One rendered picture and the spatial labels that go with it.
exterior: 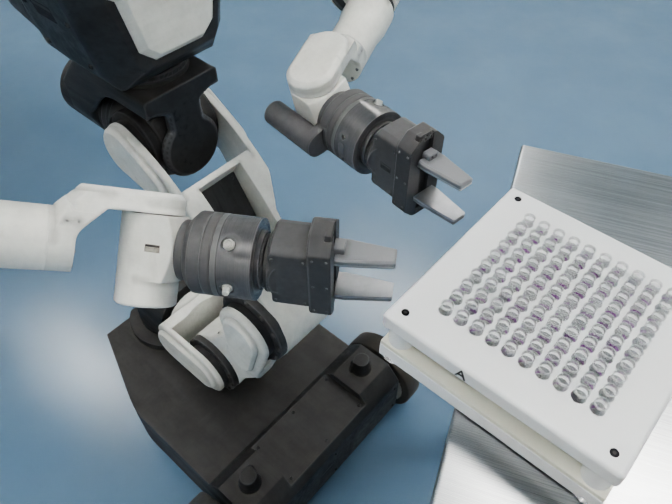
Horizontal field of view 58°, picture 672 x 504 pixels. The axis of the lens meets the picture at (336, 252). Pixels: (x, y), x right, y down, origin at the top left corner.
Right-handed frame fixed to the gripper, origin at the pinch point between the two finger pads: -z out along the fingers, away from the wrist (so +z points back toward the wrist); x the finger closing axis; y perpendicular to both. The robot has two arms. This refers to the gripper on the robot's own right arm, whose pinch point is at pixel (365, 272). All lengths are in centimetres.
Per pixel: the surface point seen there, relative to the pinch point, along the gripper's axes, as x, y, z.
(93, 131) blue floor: 96, -133, 120
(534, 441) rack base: 4.5, 13.5, -17.4
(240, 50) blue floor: 96, -200, 80
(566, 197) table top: 7.1, -23.0, -24.0
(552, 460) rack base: 4.5, 15.0, -18.9
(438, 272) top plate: -0.1, -1.2, -7.4
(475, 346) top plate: -0.1, 7.2, -11.3
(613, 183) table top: 7.1, -26.9, -30.5
